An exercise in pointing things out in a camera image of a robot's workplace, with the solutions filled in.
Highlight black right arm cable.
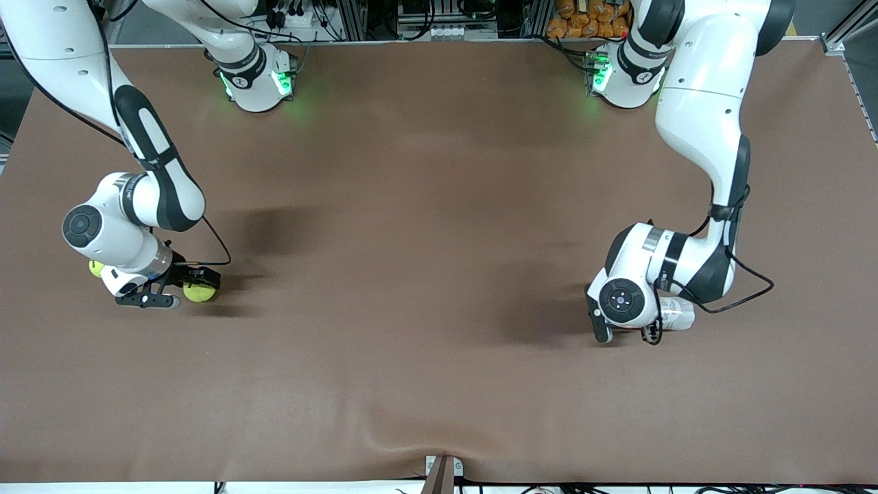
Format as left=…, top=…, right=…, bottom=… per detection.
left=0, top=0, right=233, bottom=268

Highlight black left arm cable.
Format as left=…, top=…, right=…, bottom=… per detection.
left=652, top=185, right=775, bottom=344

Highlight brown table mat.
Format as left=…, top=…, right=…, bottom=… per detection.
left=0, top=38, right=878, bottom=484

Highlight aluminium corner profile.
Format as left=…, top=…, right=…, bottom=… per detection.
left=820, top=0, right=878, bottom=56

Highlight silver Wilson tennis ball can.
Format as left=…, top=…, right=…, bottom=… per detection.
left=658, top=296, right=696, bottom=332

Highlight orange objects in bag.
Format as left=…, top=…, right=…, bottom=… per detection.
left=547, top=0, right=632, bottom=38

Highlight white power strip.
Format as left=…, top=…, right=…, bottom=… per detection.
left=264, top=0, right=323, bottom=28

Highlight metal table edge bracket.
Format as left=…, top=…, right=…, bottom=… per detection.
left=425, top=455, right=464, bottom=494

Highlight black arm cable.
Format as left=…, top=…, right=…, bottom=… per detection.
left=0, top=0, right=233, bottom=268
left=652, top=185, right=775, bottom=344

